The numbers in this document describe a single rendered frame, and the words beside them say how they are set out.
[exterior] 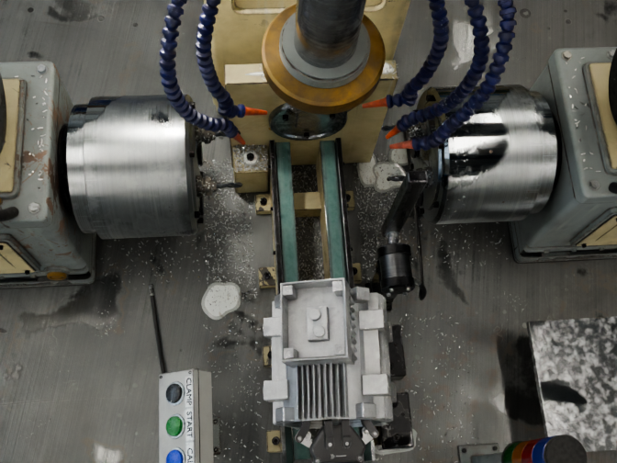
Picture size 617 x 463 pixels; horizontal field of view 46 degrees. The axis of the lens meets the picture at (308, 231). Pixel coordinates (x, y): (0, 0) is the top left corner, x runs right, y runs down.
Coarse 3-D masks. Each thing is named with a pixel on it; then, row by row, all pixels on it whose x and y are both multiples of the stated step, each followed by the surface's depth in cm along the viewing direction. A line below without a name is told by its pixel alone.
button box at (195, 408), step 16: (192, 368) 115; (160, 384) 117; (192, 384) 114; (208, 384) 117; (160, 400) 116; (192, 400) 113; (208, 400) 116; (160, 416) 115; (192, 416) 112; (208, 416) 116; (160, 432) 115; (192, 432) 112; (208, 432) 115; (160, 448) 114; (176, 448) 112; (192, 448) 111; (208, 448) 114
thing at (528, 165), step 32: (512, 96) 127; (384, 128) 133; (416, 128) 132; (480, 128) 123; (512, 128) 123; (544, 128) 125; (416, 160) 141; (448, 160) 122; (480, 160) 122; (512, 160) 123; (544, 160) 125; (448, 192) 124; (480, 192) 125; (512, 192) 125; (544, 192) 128
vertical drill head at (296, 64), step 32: (320, 0) 89; (352, 0) 89; (288, 32) 104; (320, 32) 95; (352, 32) 96; (288, 64) 103; (320, 64) 102; (352, 64) 103; (384, 64) 106; (288, 96) 104; (320, 96) 104; (352, 96) 104
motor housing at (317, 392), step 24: (360, 336) 114; (384, 336) 117; (360, 360) 113; (384, 360) 115; (288, 384) 114; (312, 384) 111; (336, 384) 110; (360, 384) 111; (312, 408) 110; (336, 408) 109; (384, 408) 111
